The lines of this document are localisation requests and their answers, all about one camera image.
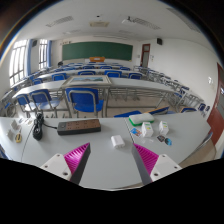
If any large blue chair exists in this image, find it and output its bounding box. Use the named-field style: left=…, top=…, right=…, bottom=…
left=65, top=87, right=105, bottom=118

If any black coiled power cable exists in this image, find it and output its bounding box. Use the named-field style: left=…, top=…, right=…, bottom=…
left=31, top=112, right=58, bottom=141

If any small white box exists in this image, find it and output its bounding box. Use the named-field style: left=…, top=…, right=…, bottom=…
left=158, top=120, right=170, bottom=136

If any white and green case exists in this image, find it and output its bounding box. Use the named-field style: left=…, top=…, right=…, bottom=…
left=128, top=112, right=156, bottom=127

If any framed landscape picture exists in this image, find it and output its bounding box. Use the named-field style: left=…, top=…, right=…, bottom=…
left=61, top=74, right=112, bottom=90

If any orange wooden podium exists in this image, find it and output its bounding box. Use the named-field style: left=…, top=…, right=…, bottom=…
left=88, top=56, right=106, bottom=63

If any blue chair with wooden edge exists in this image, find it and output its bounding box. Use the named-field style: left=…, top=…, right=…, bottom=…
left=146, top=105, right=170, bottom=116

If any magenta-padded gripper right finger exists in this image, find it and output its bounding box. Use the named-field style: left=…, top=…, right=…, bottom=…
left=131, top=142, right=184, bottom=186

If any ceiling air conditioner unit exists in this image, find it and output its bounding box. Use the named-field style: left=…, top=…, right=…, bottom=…
left=88, top=21, right=110, bottom=28

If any dark grey power strip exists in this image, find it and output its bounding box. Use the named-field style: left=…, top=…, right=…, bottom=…
left=56, top=118, right=102, bottom=136

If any group of blue chairs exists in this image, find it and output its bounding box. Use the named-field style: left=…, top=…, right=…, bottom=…
left=31, top=61, right=144, bottom=84

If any blue chair seat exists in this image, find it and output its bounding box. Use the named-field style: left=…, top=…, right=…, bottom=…
left=113, top=110, right=143, bottom=118

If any yellow tape roll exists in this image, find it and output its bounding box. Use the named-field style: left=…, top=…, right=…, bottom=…
left=14, top=132, right=23, bottom=144

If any narrow window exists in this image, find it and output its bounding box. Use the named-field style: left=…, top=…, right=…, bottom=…
left=38, top=38, right=49, bottom=70

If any blue chair with metal frame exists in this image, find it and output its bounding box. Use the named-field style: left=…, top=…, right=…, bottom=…
left=29, top=88, right=61, bottom=118
left=15, top=93, right=36, bottom=116

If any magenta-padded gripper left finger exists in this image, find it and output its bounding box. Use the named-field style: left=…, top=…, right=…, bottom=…
left=40, top=142, right=92, bottom=186

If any white ceiling projector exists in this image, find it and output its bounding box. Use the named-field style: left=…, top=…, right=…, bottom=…
left=121, top=16, right=136, bottom=26

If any long grey classroom desk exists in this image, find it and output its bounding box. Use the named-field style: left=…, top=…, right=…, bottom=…
left=13, top=78, right=176, bottom=111

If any blue printed card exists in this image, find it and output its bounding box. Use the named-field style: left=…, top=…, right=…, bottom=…
left=130, top=127, right=143, bottom=138

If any large window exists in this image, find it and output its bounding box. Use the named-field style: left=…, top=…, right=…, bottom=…
left=8, top=39, right=28, bottom=88

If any white box with yellow print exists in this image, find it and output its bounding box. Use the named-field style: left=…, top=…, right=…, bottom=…
left=140, top=121, right=155, bottom=138

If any white charger block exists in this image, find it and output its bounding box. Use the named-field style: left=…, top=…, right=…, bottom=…
left=110, top=134, right=126, bottom=149

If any brown classroom door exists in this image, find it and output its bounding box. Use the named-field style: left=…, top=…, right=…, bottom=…
left=140, top=43, right=151, bottom=69

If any green chalkboard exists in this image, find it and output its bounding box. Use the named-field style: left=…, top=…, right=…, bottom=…
left=61, top=41, right=134, bottom=62

